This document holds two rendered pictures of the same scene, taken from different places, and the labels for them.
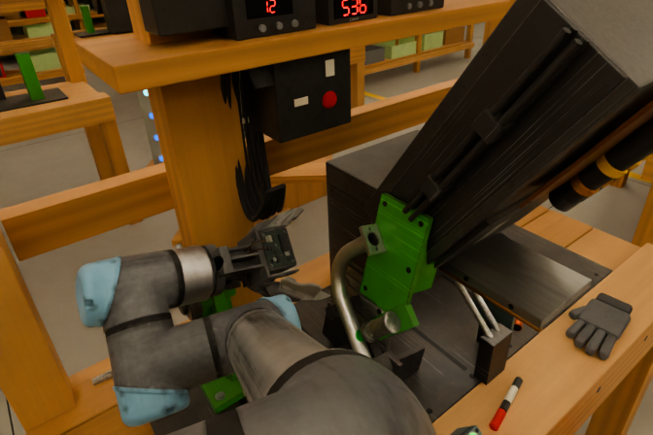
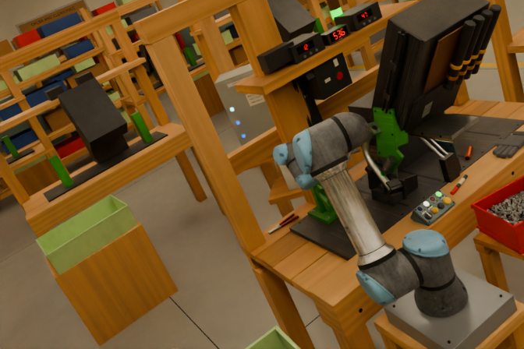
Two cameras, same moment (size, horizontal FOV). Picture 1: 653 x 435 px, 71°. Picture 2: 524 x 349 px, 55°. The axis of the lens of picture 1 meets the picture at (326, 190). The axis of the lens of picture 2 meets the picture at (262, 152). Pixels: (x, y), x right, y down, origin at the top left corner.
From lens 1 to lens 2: 1.33 m
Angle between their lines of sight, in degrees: 14
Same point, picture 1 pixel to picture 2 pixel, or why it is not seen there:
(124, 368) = (297, 170)
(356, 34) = (342, 45)
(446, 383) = (431, 187)
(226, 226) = not seen: hidden behind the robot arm
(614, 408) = not seen: outside the picture
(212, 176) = (298, 124)
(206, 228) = not seen: hidden behind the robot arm
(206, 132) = (291, 105)
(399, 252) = (387, 128)
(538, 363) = (477, 168)
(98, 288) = (282, 149)
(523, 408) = (467, 185)
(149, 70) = (272, 84)
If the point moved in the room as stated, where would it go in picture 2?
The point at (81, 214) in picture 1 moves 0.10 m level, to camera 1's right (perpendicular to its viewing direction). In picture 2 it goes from (249, 154) to (270, 147)
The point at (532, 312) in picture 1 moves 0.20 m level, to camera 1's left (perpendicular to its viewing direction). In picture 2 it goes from (447, 134) to (396, 150)
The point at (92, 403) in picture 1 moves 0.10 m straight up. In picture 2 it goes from (272, 238) to (264, 220)
